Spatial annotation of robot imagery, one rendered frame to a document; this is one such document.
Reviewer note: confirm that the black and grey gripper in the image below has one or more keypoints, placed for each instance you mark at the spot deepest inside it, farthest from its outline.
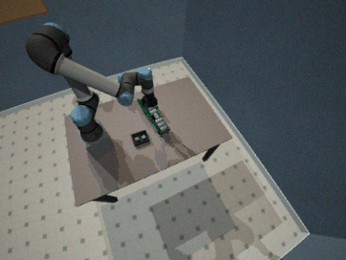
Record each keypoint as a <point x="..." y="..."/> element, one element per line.
<point x="149" y="101"/>

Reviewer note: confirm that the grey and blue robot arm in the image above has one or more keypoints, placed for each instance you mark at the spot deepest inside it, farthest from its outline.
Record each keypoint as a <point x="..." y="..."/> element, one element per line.
<point x="53" y="58"/>

